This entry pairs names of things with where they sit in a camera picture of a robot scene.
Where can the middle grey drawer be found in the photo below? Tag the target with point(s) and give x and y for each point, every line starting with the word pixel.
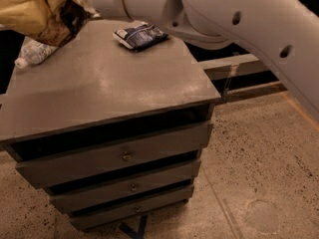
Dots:
pixel 99 194

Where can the brown and yellow chip bag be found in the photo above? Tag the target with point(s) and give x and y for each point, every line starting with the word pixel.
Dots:
pixel 51 22

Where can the grey drawer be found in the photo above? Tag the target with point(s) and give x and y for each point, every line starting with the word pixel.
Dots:
pixel 132 208
pixel 59 169
pixel 99 194

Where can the bottom grey drawer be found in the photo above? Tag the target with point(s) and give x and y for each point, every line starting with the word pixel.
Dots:
pixel 132 208

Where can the blue chip bag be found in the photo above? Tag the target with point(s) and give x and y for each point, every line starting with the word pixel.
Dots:
pixel 140 37

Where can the top grey drawer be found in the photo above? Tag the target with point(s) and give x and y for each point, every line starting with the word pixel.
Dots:
pixel 59 169

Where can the grey drawer cabinet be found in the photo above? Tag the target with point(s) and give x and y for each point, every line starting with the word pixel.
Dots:
pixel 94 93

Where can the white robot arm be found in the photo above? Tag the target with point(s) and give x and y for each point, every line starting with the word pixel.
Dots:
pixel 282 34

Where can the clear plastic water bottle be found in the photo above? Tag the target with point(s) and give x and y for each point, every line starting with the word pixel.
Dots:
pixel 34 53

